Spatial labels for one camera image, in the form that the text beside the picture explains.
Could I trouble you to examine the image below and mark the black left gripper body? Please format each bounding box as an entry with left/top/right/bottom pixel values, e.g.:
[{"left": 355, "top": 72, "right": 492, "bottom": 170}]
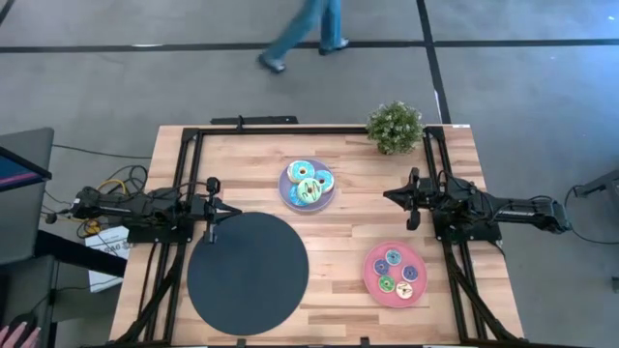
[{"left": 202, "top": 177, "right": 221, "bottom": 245}]

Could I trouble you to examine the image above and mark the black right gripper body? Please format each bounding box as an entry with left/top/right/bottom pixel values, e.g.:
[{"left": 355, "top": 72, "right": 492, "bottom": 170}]
[{"left": 406, "top": 167, "right": 423, "bottom": 232}]

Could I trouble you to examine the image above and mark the large light blue donut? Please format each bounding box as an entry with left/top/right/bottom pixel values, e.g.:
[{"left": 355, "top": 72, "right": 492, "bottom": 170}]
[{"left": 313, "top": 169, "right": 336, "bottom": 194}]

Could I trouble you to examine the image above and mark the large blue sprinkled donut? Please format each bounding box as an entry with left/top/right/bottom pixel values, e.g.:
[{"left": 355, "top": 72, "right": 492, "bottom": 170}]
[{"left": 286, "top": 159, "right": 316, "bottom": 185}]

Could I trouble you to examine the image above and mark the large green frosted donut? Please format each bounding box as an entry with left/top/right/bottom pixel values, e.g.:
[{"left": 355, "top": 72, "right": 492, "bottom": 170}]
[{"left": 296, "top": 177, "right": 324, "bottom": 205}]

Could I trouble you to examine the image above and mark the round dark woven placemat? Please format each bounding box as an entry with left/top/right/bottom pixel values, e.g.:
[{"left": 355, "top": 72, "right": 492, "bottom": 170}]
[{"left": 187, "top": 211, "right": 310, "bottom": 337}]

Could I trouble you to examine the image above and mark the small potted green plant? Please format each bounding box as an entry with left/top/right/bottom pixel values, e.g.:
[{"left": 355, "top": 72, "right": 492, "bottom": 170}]
[{"left": 366, "top": 100, "right": 426, "bottom": 157}]

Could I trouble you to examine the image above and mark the purple round plate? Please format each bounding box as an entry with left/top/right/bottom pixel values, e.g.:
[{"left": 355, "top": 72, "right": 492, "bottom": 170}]
[{"left": 278, "top": 158, "right": 338, "bottom": 214}]

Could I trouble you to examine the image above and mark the black mounting bar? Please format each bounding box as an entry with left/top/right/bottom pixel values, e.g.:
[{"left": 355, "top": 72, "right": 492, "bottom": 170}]
[{"left": 210, "top": 114, "right": 300, "bottom": 126}]

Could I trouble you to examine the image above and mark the pink round plate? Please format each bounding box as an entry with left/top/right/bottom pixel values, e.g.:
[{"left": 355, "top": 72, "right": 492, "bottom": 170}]
[{"left": 362, "top": 241, "right": 428, "bottom": 309}]

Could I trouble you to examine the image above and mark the white cardboard box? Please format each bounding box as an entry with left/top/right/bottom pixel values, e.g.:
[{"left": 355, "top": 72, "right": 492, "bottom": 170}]
[{"left": 84, "top": 225, "right": 131, "bottom": 294}]

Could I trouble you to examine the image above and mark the grey metal stand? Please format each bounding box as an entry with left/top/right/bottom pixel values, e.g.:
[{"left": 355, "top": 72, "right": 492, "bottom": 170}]
[{"left": 573, "top": 168, "right": 619, "bottom": 198}]

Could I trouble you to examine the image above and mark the person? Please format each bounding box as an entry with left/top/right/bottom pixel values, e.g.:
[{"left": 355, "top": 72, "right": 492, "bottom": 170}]
[{"left": 255, "top": 0, "right": 350, "bottom": 74}]

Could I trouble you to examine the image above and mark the dark framed computer screen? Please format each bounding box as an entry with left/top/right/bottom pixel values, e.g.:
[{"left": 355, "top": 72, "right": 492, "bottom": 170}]
[{"left": 0, "top": 147, "right": 53, "bottom": 193}]

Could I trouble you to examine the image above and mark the black computer mouse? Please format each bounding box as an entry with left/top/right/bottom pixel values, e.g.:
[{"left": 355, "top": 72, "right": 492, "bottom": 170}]
[{"left": 9, "top": 312, "right": 38, "bottom": 334}]

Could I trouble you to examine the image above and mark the person's hand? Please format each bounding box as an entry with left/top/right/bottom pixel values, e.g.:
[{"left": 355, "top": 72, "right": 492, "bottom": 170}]
[{"left": 0, "top": 322, "right": 43, "bottom": 348}]

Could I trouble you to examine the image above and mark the black metal table frame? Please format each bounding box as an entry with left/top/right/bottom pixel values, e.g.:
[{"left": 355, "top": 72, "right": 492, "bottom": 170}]
[{"left": 115, "top": 126, "right": 526, "bottom": 347}]

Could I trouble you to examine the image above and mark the yellow cable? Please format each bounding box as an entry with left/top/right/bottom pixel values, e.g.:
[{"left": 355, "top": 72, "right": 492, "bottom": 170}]
[{"left": 76, "top": 178, "right": 128, "bottom": 237}]

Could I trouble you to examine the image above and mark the thin black floor cable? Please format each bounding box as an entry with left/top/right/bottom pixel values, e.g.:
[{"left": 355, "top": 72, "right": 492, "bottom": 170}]
[{"left": 51, "top": 143, "right": 154, "bottom": 160}]

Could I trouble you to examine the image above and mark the black power cable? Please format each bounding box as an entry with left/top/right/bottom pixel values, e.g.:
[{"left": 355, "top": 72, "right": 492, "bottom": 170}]
[{"left": 563, "top": 186, "right": 619, "bottom": 247}]

